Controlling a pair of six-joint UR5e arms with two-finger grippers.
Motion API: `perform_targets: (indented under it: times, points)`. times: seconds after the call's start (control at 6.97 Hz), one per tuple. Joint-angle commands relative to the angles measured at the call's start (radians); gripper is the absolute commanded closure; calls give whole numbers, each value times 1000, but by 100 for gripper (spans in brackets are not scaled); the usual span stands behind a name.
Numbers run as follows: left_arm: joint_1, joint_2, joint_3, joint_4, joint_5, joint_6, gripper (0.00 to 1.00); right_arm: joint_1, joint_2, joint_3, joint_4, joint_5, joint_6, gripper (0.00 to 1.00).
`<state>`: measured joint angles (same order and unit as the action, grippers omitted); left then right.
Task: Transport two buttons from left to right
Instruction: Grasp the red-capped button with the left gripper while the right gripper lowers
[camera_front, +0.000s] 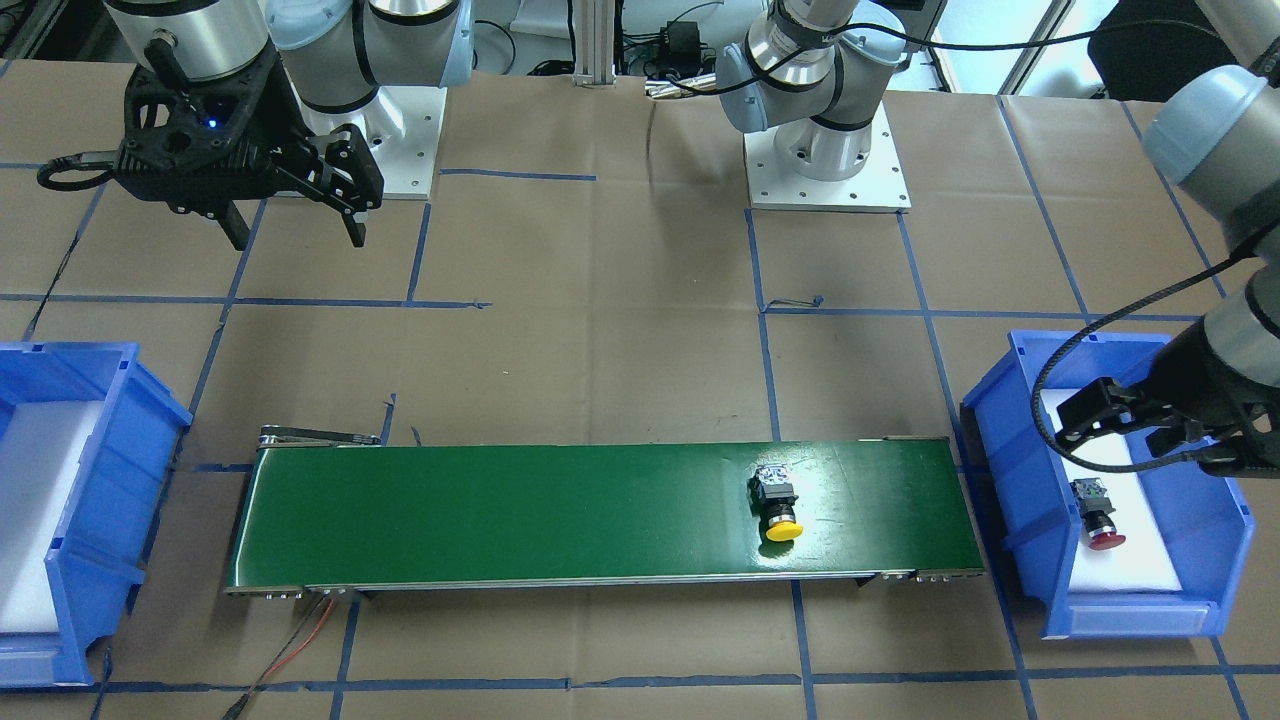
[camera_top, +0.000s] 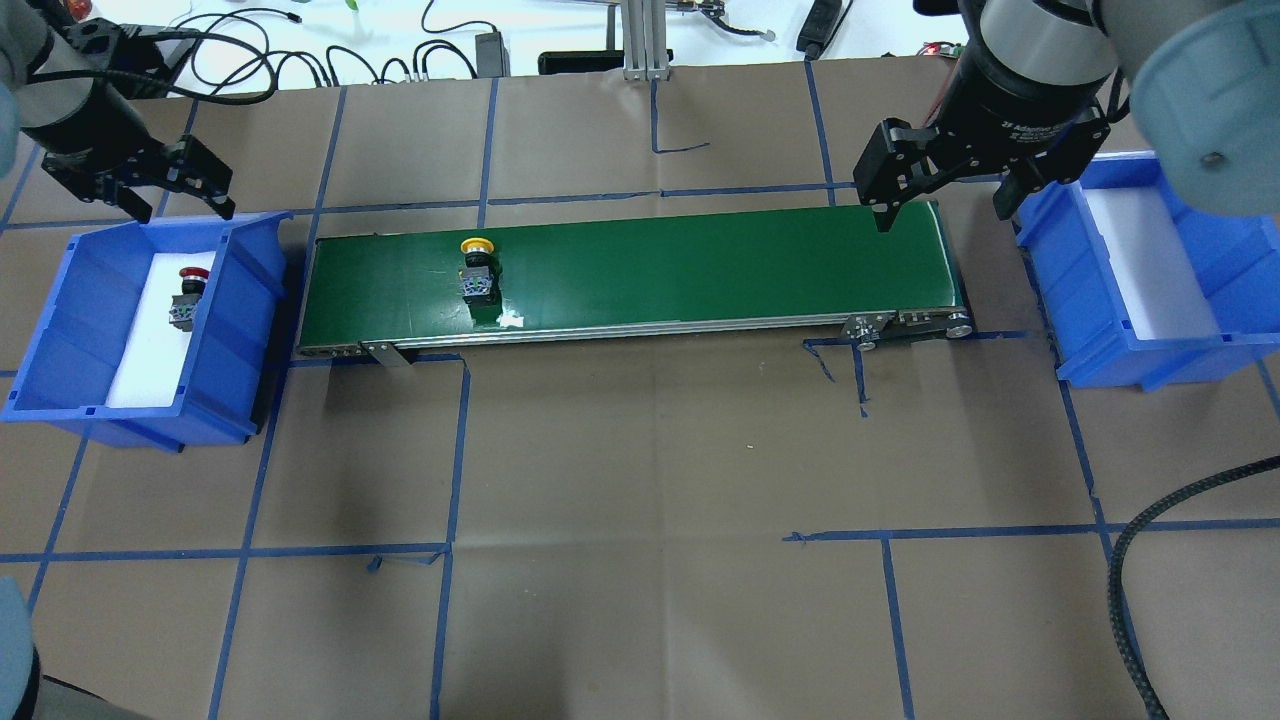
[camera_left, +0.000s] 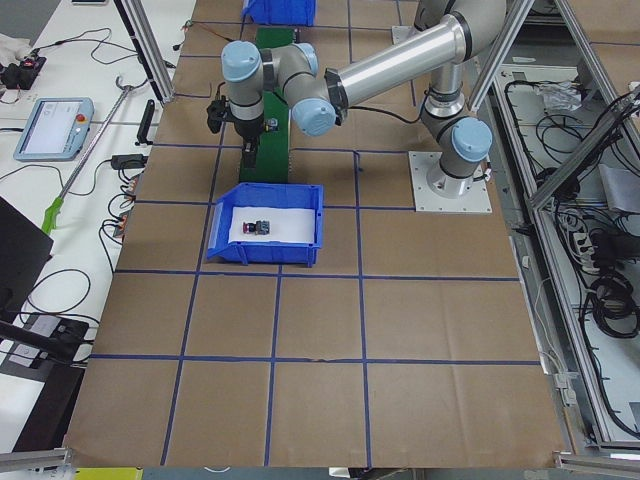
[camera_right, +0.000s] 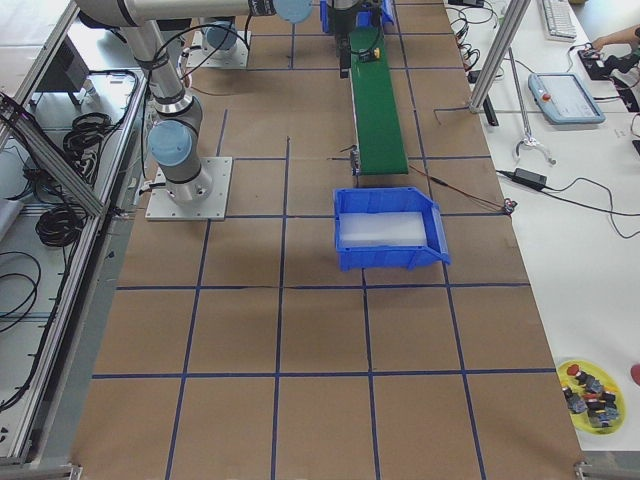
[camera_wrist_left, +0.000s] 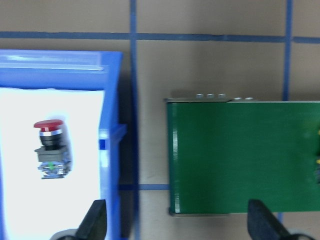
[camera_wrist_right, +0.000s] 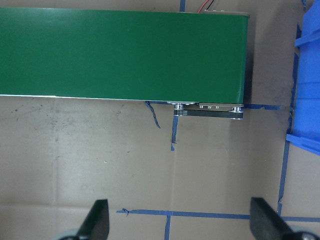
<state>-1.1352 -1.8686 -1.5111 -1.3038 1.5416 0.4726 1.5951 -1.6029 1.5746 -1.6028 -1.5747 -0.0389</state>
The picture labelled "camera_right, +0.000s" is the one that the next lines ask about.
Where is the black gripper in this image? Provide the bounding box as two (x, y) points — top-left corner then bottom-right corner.
(334, 31), (351, 79)

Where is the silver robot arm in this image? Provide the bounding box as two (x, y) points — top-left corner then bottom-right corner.
(326, 0), (382, 79)
(77, 0), (312, 203)

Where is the yellow plate of buttons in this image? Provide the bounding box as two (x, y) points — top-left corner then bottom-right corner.
(556, 359), (626, 435)

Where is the left blue plastic bin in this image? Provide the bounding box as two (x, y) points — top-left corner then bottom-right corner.
(319, 0), (395, 34)

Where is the blue plastic bin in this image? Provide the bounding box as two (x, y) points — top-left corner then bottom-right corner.
(333, 187), (451, 271)
(319, 0), (395, 34)

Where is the green conveyor belt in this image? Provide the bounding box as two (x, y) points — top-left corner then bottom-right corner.
(350, 27), (408, 176)

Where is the right blue plastic bin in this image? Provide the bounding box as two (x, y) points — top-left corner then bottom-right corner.
(333, 187), (451, 271)

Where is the white foam pad right bin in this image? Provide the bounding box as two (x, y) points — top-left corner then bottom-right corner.
(337, 212), (427, 248)

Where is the grabber stick tool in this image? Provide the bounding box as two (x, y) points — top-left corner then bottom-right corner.
(507, 47), (557, 166)

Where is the black power adapter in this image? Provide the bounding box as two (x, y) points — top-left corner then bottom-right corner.
(512, 168), (547, 191)

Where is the blue teach pendant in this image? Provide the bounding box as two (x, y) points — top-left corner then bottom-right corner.
(527, 73), (606, 125)

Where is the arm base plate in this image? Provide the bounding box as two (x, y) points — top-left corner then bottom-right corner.
(145, 157), (233, 221)
(181, 28), (252, 70)

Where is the aluminium frame post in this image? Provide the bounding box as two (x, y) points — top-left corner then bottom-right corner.
(469, 0), (530, 113)

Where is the red black wire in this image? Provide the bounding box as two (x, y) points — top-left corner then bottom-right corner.
(407, 163), (516, 215)

